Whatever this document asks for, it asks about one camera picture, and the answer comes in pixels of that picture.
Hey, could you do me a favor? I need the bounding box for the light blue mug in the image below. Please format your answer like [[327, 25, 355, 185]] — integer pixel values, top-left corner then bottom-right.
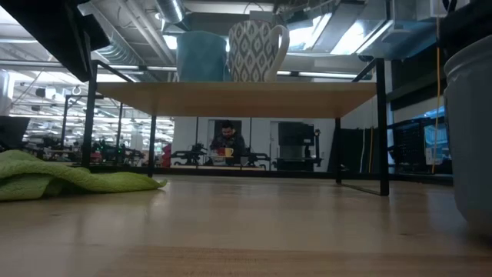
[[175, 30, 232, 83]]

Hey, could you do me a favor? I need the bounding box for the black monitor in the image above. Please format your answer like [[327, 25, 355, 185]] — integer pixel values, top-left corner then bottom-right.
[[0, 115, 32, 152]]

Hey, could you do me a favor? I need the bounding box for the black wire rack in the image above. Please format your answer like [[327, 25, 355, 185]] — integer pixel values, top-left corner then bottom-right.
[[391, 115, 454, 175]]

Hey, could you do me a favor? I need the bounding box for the white grey patterned mug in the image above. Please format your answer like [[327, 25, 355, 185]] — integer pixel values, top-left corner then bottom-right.
[[227, 19, 291, 83]]

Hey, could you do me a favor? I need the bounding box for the person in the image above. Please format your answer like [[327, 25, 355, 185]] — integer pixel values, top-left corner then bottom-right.
[[208, 119, 248, 167]]

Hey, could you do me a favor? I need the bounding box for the green microfibre cloth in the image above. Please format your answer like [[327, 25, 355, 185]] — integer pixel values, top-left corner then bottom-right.
[[0, 149, 168, 202]]

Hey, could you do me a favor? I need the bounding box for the grey blue mug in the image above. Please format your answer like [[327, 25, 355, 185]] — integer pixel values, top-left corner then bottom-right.
[[444, 45, 492, 236]]

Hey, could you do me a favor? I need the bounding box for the black table frame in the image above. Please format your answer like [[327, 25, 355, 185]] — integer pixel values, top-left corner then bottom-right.
[[82, 164, 454, 182]]

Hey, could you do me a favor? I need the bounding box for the wooden shelf with black legs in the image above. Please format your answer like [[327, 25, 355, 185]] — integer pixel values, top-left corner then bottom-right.
[[80, 57, 391, 197]]

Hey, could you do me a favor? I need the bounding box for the black cabinet machine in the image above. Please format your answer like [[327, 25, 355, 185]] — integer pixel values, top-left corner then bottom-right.
[[275, 121, 324, 172]]

